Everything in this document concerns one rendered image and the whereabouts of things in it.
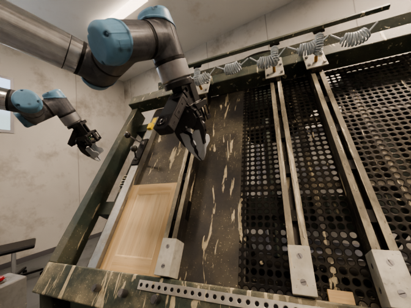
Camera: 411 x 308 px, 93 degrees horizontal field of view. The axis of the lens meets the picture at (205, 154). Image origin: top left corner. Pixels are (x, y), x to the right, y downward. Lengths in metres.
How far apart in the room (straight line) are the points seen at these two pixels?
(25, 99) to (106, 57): 0.52
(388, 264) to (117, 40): 0.80
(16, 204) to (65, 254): 3.40
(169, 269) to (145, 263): 0.16
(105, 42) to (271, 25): 3.83
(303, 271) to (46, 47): 0.81
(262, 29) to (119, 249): 3.90
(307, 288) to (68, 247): 1.05
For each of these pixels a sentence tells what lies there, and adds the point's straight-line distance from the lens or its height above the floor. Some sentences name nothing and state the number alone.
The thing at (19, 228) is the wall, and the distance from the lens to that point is 4.65.
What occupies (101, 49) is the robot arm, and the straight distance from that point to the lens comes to 0.43.
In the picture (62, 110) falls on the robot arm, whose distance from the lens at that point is 1.05.
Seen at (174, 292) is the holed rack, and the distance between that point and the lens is 0.80.
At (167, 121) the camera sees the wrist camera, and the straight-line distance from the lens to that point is 0.43.
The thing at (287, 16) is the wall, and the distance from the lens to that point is 4.14.
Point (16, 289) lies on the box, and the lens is 1.11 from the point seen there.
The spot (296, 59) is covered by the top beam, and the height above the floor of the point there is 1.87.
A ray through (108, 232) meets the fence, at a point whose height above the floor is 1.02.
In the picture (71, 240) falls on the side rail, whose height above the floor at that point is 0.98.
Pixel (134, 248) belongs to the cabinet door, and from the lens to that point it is 0.98.
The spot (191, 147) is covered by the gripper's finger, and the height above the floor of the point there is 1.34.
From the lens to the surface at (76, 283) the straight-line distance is 1.09.
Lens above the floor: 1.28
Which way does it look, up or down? 5 degrees up
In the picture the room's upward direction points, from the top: 5 degrees counter-clockwise
